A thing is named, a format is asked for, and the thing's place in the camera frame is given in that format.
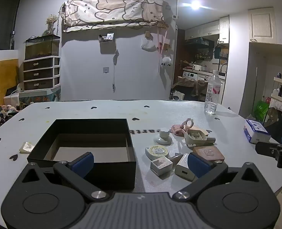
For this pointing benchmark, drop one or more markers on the dried flower bouquet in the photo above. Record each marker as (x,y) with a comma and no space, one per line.
(51,22)

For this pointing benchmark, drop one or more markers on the chair with brown cloth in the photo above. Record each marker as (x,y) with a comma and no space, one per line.
(191,84)

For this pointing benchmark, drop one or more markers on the white hanging bag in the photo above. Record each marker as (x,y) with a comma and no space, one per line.
(148,45)

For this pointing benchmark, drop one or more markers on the white plush toy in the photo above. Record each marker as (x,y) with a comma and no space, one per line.
(165,61)

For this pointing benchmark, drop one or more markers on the pile of plush toys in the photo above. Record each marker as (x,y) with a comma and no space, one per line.
(5,112)

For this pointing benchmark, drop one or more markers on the white wall socket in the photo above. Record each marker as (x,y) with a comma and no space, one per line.
(106,70)

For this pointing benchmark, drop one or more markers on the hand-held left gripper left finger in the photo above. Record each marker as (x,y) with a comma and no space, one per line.
(83,163)

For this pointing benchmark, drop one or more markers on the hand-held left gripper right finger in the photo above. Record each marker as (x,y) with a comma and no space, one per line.
(198,164)

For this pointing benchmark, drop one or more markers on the white three-drawer unit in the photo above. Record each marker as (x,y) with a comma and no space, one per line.
(39,72)

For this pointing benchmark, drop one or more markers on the white cupboard door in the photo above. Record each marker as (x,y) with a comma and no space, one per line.
(262,25)

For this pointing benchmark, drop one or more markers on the cartoon patterned blanket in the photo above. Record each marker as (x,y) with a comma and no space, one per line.
(112,9)

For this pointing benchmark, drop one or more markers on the white washing machine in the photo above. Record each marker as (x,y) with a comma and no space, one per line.
(193,75)

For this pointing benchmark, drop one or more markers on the cream satin ribbon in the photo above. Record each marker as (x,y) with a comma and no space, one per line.
(25,147)

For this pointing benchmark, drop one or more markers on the brown square wooden coaster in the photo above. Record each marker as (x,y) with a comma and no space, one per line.
(209,153)

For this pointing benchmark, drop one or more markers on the clear plastic water bottle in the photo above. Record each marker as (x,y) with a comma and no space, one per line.
(212,95)

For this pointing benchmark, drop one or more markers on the white desk device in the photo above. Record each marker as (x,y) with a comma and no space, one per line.
(13,95)

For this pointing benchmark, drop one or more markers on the white charger block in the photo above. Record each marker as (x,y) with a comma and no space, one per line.
(184,168)

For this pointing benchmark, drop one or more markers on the white kitchen wall cabinets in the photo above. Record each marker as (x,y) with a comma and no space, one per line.
(207,28)

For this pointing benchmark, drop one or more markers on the small cream printed box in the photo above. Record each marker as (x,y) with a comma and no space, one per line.
(160,165)

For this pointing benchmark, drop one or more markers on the black cartoon printed cloth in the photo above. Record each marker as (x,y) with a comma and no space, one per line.
(279,121)

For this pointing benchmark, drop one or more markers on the green bag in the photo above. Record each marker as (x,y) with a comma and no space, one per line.
(260,109)

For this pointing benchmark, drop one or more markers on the white suction hook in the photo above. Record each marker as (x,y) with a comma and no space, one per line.
(163,137)

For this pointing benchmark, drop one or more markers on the black cardboard box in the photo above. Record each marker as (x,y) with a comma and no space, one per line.
(83,171)

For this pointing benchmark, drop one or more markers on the glass fish tank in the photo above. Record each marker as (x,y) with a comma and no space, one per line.
(42,47)

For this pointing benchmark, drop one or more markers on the blue white tissue pack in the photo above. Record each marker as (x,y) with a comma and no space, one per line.
(255,131)

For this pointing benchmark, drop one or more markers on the pink plastic clip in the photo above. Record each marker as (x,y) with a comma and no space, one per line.
(180,128)

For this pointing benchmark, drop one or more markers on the pink hanging ribbons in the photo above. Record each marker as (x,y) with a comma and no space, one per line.
(160,43)

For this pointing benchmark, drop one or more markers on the round white tape measure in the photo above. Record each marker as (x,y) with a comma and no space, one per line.
(156,151)

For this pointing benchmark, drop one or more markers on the ceiling light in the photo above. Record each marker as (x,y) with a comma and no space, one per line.
(195,4)

